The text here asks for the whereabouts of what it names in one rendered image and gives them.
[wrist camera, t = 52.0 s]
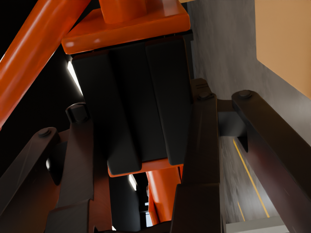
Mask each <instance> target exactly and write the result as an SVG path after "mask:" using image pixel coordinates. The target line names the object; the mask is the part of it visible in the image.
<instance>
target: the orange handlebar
mask: <svg viewBox="0 0 311 233"><path fill-rule="evenodd" d="M99 3H100V7H101V10H102V14H103V18H104V21H105V23H107V24H114V23H120V22H125V21H129V20H134V19H137V18H140V17H142V16H144V15H146V14H147V10H146V5H145V3H147V0H99ZM182 172H183V166H178V167H172V168H166V169H160V170H155V171H149V172H146V175H147V178H148V182H149V185H147V187H146V191H147V196H148V197H149V215H150V219H151V222H152V225H156V224H158V223H161V222H164V221H171V219H172V213H173V206H174V198H175V191H176V186H177V184H181V179H182Z"/></svg>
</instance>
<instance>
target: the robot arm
mask: <svg viewBox="0 0 311 233"><path fill-rule="evenodd" d="M191 85H192V92H193V101H194V103H193V104H191V110H190V118H189V125H188V133H187V142H186V150H185V157H184V165H183V172H182V179H181V184H177V186H176V191H175V198H174V206H173V213H172V219H171V221H164V222H161V223H158V224H156V225H153V226H150V227H148V228H145V229H143V230H140V231H137V232H131V231H119V230H113V229H112V214H111V202H110V190H109V177H108V166H107V159H106V156H105V154H104V153H103V151H102V148H101V145H100V142H99V139H98V137H97V134H96V128H95V125H94V123H93V122H92V120H91V117H90V114H89V112H88V109H87V106H86V103H85V102H79V103H76V104H73V105H71V106H69V107H68V108H67V109H66V113H67V116H68V119H69V121H70V129H68V130H65V131H63V132H60V133H58V131H57V129H56V128H54V127H48V128H44V129H41V130H39V131H38V132H37V133H36V134H34V135H33V137H32V138H31V139H30V140H29V142H28V143H27V144H26V146H25V147H24V148H23V149H22V151H21V152H20V153H19V155H18V156H17V157H16V159H15V160H14V161H13V162H12V163H11V165H10V166H9V167H8V169H7V170H6V171H5V173H4V174H3V175H2V176H1V178H0V233H226V220H225V203H224V178H223V162H222V141H221V137H222V136H234V137H235V141H236V143H237V144H238V146H239V148H240V149H241V151H242V153H243V155H244V156H245V158H246V160H247V161H248V163H249V165H250V166H251V168H252V170H253V172H254V173H255V175H256V176H257V178H258V180H259V182H260V183H261V185H262V187H263V188H264V190H265V192H266V194H267V195H268V197H269V199H270V200H271V202H272V204H273V205H274V207H275V209H276V210H277V212H278V214H279V216H280V217H281V219H282V220H283V222H284V224H285V226H286V227H287V229H288V231H289V233H311V146H310V145H309V144H308V143H307V142H306V141H305V140H304V139H303V138H302V137H301V136H300V135H299V134H298V133H297V132H296V131H295V130H294V129H293V128H292V127H291V126H290V125H289V124H288V123H287V122H286V121H285V120H284V119H283V118H282V117H281V116H280V115H279V114H278V113H277V112H276V111H275V110H274V109H273V108H272V107H271V106H270V105H269V104H268V103H267V102H266V101H265V100H264V99H263V98H262V97H261V96H260V95H259V94H258V93H256V92H255V91H251V90H243V91H238V92H236V93H234V94H232V96H231V99H232V100H221V99H217V96H216V94H214V93H212V92H211V90H210V88H209V86H208V84H207V81H206V80H205V79H203V78H198V79H193V80H191ZM57 202H58V206H57V208H56V209H55V206H56V204H57ZM44 231H45V232H44Z"/></svg>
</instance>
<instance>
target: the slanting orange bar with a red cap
mask: <svg viewBox="0 0 311 233"><path fill-rule="evenodd" d="M90 1H91V0H38V1H37V3H36V4H35V6H34V8H33V9H32V11H31V12H30V14H29V16H28V17H27V19H26V20H25V22H24V23H23V25H22V27H21V28H20V30H19V31H18V33H17V35H16V37H15V38H14V40H13V41H12V43H11V44H10V46H9V48H8V49H7V51H6V52H5V54H4V55H3V57H2V59H1V61H0V131H1V129H2V126H3V124H4V123H5V121H6V120H7V118H8V117H9V116H10V114H11V113H12V111H13V110H14V109H15V107H16V106H17V104H18V103H19V102H20V100H21V99H22V97H23V96H24V95H25V93H26V92H27V90H28V89H29V88H30V86H31V85H32V83H33V82H34V80H35V79H36V77H37V76H38V75H39V73H40V72H41V71H42V69H43V68H44V66H45V65H46V63H47V62H48V61H49V59H50V58H51V57H52V55H53V54H54V52H55V51H56V49H57V48H58V46H59V45H60V44H61V40H62V39H63V38H64V37H65V36H66V35H67V34H68V32H69V31H70V30H71V28H72V27H73V25H74V24H75V23H76V21H77V19H78V18H79V17H80V16H81V14H82V13H83V11H84V10H85V8H86V7H87V6H88V4H89V3H90Z"/></svg>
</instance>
